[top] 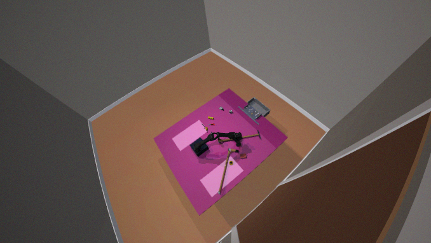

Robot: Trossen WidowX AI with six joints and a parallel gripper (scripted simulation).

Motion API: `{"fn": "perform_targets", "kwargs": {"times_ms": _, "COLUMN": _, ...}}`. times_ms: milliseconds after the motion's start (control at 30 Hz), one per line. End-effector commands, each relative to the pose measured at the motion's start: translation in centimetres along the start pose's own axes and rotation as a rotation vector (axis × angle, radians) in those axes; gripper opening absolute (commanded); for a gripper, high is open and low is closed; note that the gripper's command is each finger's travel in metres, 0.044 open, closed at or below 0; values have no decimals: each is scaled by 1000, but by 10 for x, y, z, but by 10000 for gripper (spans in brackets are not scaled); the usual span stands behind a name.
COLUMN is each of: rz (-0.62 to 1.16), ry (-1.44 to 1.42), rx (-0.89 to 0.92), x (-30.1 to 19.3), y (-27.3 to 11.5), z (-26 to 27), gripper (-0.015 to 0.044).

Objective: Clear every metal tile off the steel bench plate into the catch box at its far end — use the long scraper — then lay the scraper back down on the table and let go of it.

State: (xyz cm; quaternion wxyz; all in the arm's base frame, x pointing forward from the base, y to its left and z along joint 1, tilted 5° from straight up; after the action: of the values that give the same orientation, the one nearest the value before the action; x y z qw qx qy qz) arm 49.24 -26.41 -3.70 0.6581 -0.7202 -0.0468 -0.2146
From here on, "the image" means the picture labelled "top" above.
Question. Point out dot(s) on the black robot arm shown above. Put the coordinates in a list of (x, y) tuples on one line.
[(230, 135)]

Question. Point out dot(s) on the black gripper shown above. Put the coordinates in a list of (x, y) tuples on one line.
[(237, 142)]

